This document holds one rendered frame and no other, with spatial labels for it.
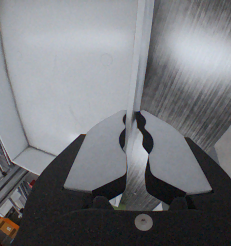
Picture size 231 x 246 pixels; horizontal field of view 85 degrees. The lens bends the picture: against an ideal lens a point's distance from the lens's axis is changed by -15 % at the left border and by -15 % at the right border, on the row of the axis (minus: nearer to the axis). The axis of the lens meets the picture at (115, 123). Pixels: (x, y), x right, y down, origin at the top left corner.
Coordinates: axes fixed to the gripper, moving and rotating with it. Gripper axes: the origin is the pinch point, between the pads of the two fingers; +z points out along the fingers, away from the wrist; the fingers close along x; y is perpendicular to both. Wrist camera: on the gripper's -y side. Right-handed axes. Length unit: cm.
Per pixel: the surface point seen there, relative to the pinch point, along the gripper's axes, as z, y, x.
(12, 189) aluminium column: 11, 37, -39
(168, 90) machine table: 13.8, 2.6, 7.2
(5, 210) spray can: 13, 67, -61
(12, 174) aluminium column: 16, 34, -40
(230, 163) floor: 76, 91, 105
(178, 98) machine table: 13.4, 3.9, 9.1
